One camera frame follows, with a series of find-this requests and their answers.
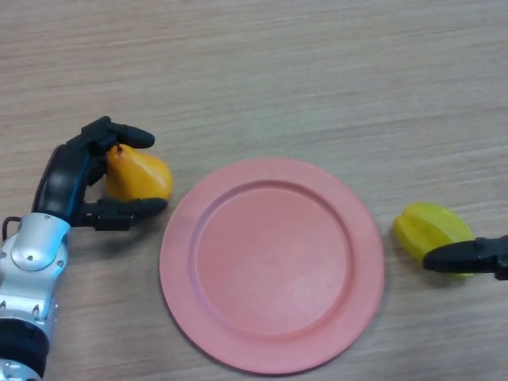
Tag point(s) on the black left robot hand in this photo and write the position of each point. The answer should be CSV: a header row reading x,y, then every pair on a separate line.
x,y
59,178

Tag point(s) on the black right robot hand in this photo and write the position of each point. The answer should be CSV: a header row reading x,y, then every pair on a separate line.
x,y
464,258

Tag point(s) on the yellow pear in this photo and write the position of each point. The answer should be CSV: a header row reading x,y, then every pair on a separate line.
x,y
143,174

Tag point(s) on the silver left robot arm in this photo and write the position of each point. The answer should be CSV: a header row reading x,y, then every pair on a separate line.
x,y
31,246

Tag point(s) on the pink round plate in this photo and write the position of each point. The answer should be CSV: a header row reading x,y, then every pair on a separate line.
x,y
274,270

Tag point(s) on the yellow-green starfruit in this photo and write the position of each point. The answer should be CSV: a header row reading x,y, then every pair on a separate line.
x,y
428,226

